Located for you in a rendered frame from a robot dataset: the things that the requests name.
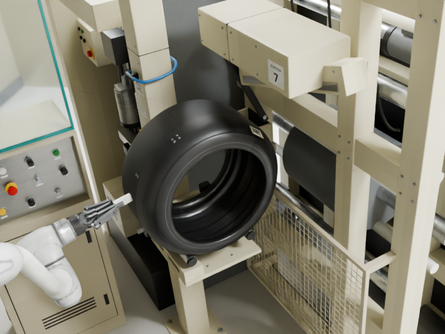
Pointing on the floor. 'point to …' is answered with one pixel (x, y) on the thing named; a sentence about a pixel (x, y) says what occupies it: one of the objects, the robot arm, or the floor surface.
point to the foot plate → (172, 325)
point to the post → (127, 10)
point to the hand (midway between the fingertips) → (122, 201)
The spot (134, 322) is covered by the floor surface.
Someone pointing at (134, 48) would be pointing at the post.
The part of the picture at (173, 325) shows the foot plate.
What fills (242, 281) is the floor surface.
